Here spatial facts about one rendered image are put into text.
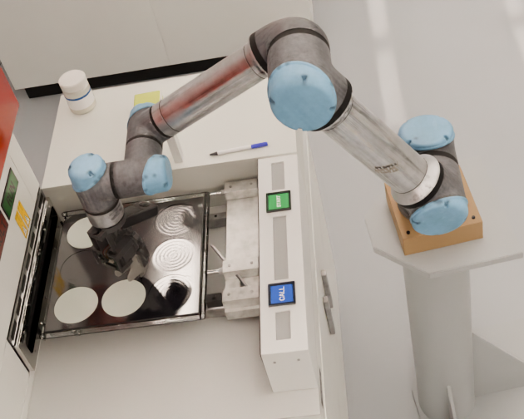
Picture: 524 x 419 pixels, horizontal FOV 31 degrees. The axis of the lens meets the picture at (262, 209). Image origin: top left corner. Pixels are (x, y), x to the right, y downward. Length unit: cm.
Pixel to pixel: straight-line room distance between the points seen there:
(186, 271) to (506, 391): 115
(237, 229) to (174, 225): 15
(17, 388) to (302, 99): 88
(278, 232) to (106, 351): 46
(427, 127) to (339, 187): 148
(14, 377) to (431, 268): 92
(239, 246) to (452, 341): 65
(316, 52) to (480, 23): 247
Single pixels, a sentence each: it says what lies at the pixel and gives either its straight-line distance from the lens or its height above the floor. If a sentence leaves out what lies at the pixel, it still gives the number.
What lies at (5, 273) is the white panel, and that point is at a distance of 204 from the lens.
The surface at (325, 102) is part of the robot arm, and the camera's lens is 161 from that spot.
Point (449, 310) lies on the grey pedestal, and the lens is 234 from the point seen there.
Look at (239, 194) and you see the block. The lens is 220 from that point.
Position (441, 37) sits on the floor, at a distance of 401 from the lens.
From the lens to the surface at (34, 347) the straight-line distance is 212.
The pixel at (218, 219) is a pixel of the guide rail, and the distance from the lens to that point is 223.
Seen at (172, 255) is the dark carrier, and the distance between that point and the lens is 212.
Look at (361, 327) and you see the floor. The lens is 301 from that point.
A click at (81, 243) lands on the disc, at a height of 90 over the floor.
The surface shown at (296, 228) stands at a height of 96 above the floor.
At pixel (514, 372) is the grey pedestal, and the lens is 278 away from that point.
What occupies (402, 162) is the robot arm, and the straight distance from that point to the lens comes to 179.
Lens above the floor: 244
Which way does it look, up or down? 46 degrees down
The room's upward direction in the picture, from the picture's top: 15 degrees counter-clockwise
